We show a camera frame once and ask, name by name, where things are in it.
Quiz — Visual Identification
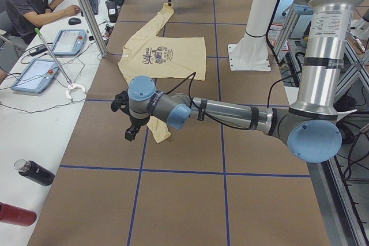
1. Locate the cream long sleeve shirt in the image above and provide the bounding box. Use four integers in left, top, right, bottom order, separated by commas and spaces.
118, 3, 206, 143

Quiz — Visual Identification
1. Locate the black computer mouse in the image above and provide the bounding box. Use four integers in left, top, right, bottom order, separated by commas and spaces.
68, 17, 81, 25

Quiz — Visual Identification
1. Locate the upper blue teach pendant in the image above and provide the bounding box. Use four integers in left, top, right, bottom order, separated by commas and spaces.
51, 29, 86, 56

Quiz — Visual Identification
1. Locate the blue teach pendant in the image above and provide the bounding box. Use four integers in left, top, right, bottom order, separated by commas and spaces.
11, 58, 59, 94
51, 29, 86, 56

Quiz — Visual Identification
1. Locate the lower blue teach pendant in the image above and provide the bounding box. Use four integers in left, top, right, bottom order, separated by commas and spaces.
11, 58, 59, 94

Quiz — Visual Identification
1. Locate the black water bottle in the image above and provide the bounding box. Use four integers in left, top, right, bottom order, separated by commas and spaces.
14, 158, 55, 186

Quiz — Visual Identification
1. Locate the person in grey shirt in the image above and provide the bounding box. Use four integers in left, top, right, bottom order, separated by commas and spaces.
4, 0, 81, 44

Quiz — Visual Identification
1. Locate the red water bottle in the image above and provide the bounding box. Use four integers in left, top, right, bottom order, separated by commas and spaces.
1, 203, 37, 226

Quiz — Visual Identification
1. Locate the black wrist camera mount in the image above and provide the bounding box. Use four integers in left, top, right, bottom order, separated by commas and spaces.
111, 90, 130, 115

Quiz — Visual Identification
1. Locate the white ring tool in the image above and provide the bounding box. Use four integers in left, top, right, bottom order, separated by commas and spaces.
65, 83, 86, 101

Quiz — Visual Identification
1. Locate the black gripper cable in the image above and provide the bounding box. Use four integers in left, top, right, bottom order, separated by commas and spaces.
165, 71, 300, 130

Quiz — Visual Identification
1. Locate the aluminium frame post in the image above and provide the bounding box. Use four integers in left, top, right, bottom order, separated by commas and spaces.
78, 0, 107, 58

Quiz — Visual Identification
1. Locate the metal rod green handle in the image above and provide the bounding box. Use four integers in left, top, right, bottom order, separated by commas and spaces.
35, 28, 73, 88

